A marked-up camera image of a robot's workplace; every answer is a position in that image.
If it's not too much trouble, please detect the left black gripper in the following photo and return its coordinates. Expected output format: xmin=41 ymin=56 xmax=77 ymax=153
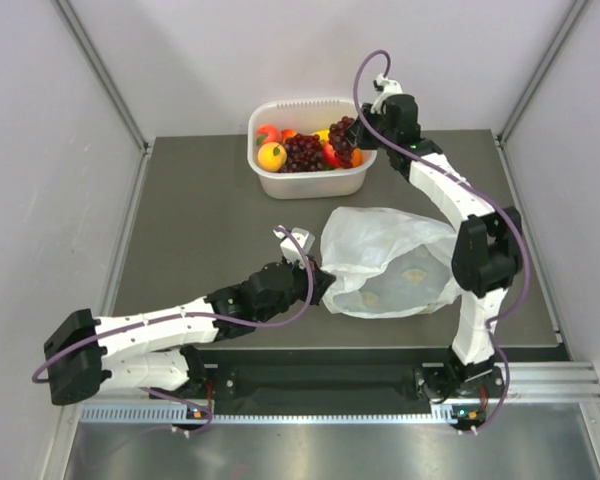
xmin=257 ymin=254 xmax=335 ymax=323

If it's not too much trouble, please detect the red apple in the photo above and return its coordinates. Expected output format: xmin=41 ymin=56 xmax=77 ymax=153
xmin=281 ymin=129 xmax=297 ymax=143
xmin=323 ymin=142 xmax=342 ymax=169

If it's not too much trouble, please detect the purple cable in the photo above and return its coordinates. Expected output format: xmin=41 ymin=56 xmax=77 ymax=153
xmin=352 ymin=49 xmax=532 ymax=434
xmin=31 ymin=224 xmax=316 ymax=385

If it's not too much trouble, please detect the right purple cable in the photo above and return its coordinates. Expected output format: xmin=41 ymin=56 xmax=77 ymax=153
xmin=352 ymin=49 xmax=532 ymax=434

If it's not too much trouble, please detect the grey slotted cable duct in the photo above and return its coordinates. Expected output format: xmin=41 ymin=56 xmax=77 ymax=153
xmin=79 ymin=402 xmax=486 ymax=426

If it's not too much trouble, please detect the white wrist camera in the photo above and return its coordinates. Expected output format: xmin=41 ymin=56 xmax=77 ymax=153
xmin=371 ymin=74 xmax=403 ymax=114
xmin=273 ymin=225 xmax=315 ymax=264

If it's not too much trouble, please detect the yellow banana bunch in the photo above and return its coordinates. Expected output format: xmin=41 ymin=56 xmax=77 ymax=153
xmin=312 ymin=129 xmax=329 ymax=146

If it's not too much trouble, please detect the white plastic tub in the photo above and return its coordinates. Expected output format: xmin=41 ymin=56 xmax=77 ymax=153
xmin=247 ymin=97 xmax=377 ymax=200

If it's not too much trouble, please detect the white plastic fruit bag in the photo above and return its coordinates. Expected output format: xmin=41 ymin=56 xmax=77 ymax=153
xmin=320 ymin=207 xmax=461 ymax=319

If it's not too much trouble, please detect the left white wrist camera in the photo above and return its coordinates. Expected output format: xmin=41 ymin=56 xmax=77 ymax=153
xmin=273 ymin=225 xmax=315 ymax=264

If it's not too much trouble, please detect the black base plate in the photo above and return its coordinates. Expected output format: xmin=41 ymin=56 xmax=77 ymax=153
xmin=166 ymin=347 xmax=505 ymax=415

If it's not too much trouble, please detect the dark red grape bunch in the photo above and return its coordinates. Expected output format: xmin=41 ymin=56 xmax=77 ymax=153
xmin=279 ymin=150 xmax=327 ymax=173

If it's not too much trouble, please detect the orange fruit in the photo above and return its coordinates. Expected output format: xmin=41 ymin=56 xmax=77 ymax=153
xmin=351 ymin=148 xmax=364 ymax=168

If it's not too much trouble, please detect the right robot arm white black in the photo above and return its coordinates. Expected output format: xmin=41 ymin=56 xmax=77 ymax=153
xmin=346 ymin=94 xmax=528 ymax=396

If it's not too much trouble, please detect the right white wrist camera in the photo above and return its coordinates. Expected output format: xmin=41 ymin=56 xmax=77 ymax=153
xmin=371 ymin=74 xmax=403 ymax=114

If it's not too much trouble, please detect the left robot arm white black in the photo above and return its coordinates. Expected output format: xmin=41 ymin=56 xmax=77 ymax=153
xmin=33 ymin=258 xmax=335 ymax=406

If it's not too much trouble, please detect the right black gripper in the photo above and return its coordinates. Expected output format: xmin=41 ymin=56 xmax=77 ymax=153
xmin=345 ymin=103 xmax=397 ymax=152

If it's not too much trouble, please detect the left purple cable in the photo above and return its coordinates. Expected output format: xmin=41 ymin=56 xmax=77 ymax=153
xmin=31 ymin=224 xmax=316 ymax=385

